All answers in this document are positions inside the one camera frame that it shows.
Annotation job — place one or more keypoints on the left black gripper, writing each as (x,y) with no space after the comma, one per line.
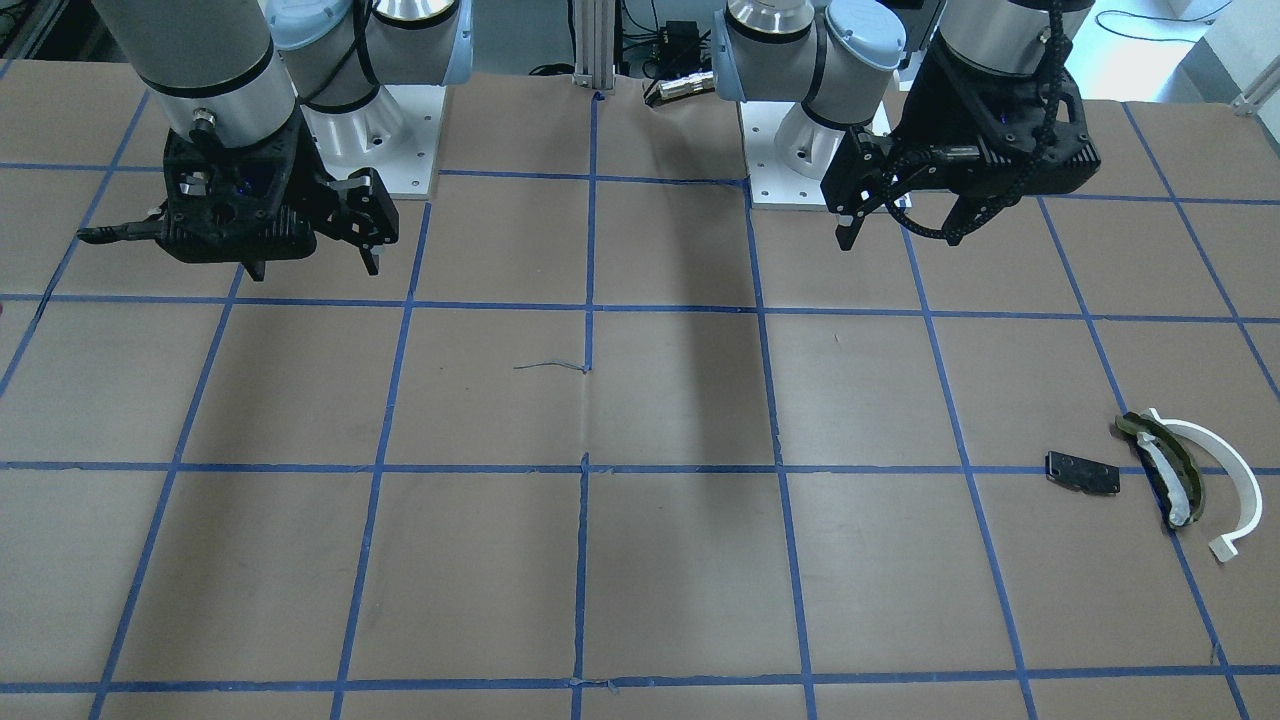
(922,118)

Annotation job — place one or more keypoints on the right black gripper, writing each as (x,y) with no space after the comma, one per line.
(318,187)

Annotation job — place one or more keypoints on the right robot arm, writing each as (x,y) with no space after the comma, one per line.
(278,115)

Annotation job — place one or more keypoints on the silver connector plug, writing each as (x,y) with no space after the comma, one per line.
(664,91)

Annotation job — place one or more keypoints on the olive curved part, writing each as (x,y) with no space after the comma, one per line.
(1168,464)

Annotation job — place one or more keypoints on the white curved plastic part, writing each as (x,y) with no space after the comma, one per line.
(1240,473)

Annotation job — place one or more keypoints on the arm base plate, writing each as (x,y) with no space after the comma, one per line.
(410,150)
(788,155)

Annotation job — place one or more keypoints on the black metal bracket plate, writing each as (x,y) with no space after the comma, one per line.
(1082,475)

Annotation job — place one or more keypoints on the aluminium frame post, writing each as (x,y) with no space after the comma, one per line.
(595,44)

